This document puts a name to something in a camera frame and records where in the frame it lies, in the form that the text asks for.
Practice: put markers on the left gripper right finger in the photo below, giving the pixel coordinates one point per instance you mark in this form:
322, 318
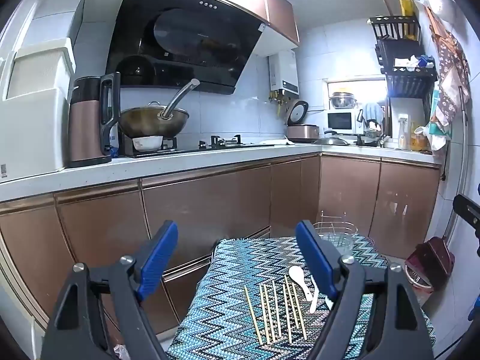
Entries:
396, 326

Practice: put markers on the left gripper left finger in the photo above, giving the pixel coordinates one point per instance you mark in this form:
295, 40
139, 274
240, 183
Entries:
78, 329

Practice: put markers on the white ceramic spoon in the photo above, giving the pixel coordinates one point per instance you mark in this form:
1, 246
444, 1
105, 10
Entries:
296, 273

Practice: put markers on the bamboo chopstick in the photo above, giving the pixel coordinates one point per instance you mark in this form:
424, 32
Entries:
253, 316
269, 314
275, 297
266, 314
287, 313
296, 309

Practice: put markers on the red dustpan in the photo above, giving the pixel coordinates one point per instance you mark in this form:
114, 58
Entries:
432, 262

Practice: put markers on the yellow detergent bottle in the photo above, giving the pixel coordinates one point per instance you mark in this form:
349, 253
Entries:
418, 140

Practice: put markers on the white spray bottle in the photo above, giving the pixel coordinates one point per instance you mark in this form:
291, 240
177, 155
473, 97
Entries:
403, 131

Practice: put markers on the zigzag knitted table cloth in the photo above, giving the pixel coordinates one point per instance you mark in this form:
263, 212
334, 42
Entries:
218, 323

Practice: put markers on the brown patterned hanging cloth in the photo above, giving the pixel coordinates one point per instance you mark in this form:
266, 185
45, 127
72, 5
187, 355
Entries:
454, 74

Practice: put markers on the blue hanging towel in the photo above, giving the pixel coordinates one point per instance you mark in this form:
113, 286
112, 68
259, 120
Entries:
371, 112

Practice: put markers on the black dish rack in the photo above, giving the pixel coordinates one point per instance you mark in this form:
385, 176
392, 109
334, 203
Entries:
409, 72

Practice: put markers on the glass pan lid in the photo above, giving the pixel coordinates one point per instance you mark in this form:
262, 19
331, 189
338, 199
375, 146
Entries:
331, 138

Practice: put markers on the white microwave oven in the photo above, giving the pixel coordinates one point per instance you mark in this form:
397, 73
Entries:
341, 121

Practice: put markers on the steel pot with lid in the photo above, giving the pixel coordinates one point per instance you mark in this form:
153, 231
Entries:
343, 100

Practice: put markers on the white bowl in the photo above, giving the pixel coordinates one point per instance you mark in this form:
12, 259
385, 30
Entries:
147, 143

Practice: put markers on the black gas stove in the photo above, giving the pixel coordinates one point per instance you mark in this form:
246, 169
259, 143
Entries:
170, 146

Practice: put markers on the copper rice cooker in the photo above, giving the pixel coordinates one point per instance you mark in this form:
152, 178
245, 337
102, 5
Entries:
296, 129

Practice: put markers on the copper black kettle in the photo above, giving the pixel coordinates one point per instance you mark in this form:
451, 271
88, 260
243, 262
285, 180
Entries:
94, 110

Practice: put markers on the yellow roll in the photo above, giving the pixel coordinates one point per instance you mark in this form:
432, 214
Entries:
407, 7

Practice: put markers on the white water heater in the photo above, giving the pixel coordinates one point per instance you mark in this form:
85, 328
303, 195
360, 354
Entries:
283, 73

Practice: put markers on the white appliance box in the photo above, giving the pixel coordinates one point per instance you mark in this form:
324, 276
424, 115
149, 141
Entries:
35, 108

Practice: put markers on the black range hood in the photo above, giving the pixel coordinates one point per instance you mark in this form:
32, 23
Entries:
167, 43

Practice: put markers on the clear wire utensil holder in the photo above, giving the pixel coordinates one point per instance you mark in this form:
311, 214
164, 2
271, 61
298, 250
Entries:
337, 230

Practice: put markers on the brass wok with handle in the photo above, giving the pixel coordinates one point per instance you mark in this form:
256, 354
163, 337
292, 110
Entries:
166, 121

